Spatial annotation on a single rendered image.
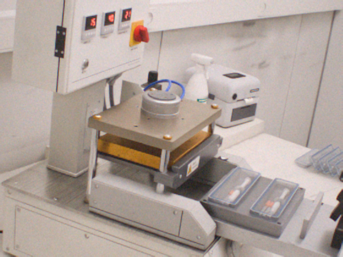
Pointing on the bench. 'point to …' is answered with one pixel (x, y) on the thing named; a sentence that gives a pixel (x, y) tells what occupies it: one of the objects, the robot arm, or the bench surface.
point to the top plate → (157, 117)
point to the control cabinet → (78, 64)
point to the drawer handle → (338, 234)
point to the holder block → (235, 216)
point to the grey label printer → (230, 93)
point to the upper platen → (144, 152)
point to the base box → (69, 233)
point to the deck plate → (70, 183)
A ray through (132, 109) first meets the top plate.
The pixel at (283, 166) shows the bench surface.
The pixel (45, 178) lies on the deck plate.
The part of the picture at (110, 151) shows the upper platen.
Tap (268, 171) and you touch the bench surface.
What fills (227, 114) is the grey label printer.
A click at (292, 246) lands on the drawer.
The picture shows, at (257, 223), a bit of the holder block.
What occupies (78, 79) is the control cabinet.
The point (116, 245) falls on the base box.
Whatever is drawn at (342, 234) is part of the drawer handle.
